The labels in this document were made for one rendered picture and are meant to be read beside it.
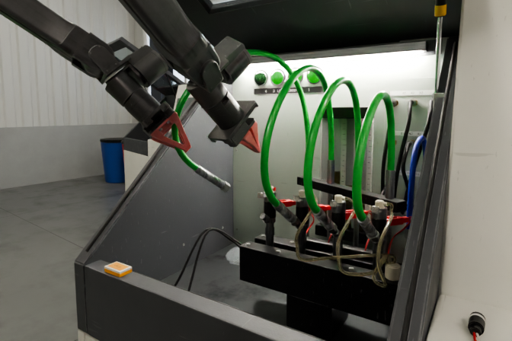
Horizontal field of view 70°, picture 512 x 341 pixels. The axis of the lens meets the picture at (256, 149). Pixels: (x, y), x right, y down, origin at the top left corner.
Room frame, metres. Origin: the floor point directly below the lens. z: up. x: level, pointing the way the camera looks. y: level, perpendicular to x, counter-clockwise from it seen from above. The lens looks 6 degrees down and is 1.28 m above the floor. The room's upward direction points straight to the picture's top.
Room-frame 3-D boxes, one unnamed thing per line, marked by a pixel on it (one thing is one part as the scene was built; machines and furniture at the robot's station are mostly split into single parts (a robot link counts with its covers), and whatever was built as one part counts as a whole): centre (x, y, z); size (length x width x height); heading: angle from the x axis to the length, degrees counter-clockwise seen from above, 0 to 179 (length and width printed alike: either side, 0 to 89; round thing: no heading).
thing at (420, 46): (1.02, -0.18, 1.43); 0.54 x 0.03 x 0.02; 57
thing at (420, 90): (0.89, -0.38, 1.20); 0.13 x 0.03 x 0.31; 57
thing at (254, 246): (0.74, -0.13, 0.91); 0.34 x 0.10 x 0.15; 57
